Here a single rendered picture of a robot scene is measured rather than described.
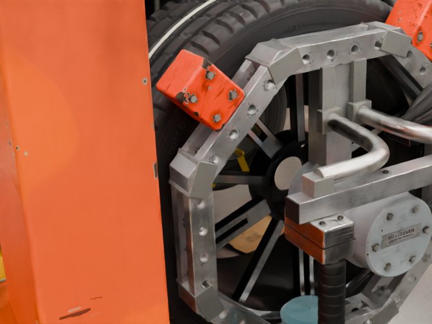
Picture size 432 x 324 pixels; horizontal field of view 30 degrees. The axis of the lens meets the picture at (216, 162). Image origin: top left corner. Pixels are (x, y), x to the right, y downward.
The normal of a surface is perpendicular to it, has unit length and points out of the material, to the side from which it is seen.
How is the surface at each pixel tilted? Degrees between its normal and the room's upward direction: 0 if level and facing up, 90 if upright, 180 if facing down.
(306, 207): 90
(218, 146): 90
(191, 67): 45
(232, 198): 0
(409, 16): 55
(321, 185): 90
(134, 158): 90
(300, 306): 0
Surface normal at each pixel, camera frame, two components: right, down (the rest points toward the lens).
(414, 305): -0.04, -0.92
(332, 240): 0.48, 0.31
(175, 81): -0.65, -0.50
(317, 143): -0.87, 0.22
